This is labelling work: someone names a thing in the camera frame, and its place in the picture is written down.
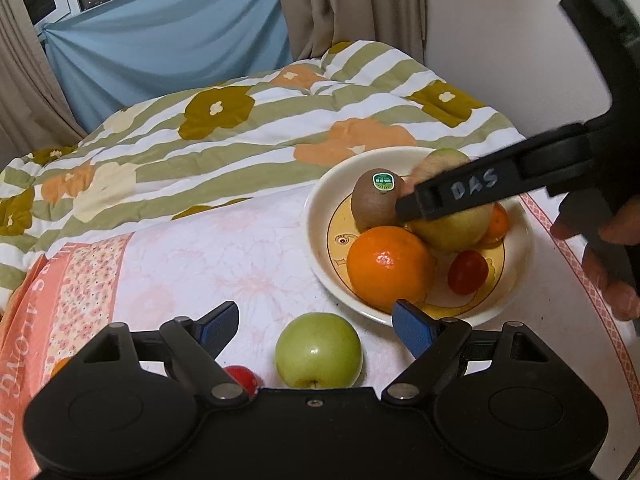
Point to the large orange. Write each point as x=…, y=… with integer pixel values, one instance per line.
x=390, y=270

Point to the pink printed cloth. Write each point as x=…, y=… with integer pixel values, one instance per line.
x=200, y=270

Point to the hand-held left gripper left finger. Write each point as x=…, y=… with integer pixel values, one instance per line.
x=220, y=329

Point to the beige curtain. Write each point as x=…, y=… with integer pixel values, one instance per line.
x=350, y=5
x=25, y=85

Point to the striped floral blanket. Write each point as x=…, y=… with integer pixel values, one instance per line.
x=225, y=130

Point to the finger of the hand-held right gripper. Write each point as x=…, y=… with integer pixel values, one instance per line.
x=470, y=185

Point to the cream cartoon plate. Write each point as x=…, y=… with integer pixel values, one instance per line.
x=325, y=200

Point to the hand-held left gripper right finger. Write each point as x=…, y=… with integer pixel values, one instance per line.
x=412, y=332

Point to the small orange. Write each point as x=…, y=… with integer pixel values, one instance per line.
x=498, y=225

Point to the brown kiwi with sticker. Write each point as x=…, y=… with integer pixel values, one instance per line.
x=372, y=205

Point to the blue hanging cloth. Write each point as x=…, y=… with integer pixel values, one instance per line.
x=175, y=50

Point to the yellow red apple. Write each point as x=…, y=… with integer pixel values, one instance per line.
x=450, y=234

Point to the person's right hand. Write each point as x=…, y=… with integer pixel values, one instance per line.
x=620, y=260

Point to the red cherry tomato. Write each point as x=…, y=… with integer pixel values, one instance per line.
x=467, y=271
x=241, y=376

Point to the green apple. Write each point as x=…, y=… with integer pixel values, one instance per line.
x=317, y=350

